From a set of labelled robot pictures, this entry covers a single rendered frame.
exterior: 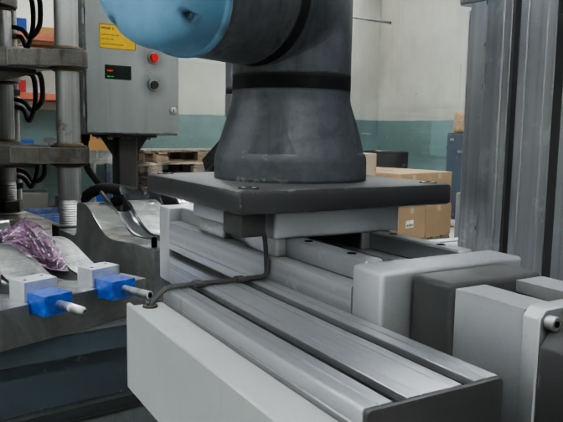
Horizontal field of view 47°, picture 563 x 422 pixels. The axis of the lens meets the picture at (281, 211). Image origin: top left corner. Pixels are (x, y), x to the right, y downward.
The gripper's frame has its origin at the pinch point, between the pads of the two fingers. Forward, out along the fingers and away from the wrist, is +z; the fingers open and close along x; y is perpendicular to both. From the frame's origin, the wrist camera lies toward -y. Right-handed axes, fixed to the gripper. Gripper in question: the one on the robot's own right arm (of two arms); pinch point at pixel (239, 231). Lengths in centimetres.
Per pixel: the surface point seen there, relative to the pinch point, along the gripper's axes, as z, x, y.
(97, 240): 3.6, -17.7, -23.4
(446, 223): 66, 426, -302
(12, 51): -37, -19, -78
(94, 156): 1, 104, -359
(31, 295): 4.0, -39.6, 11.8
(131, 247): 2.4, -17.7, -7.1
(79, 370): 18.4, -30.9, 4.1
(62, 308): 5.2, -36.7, 15.6
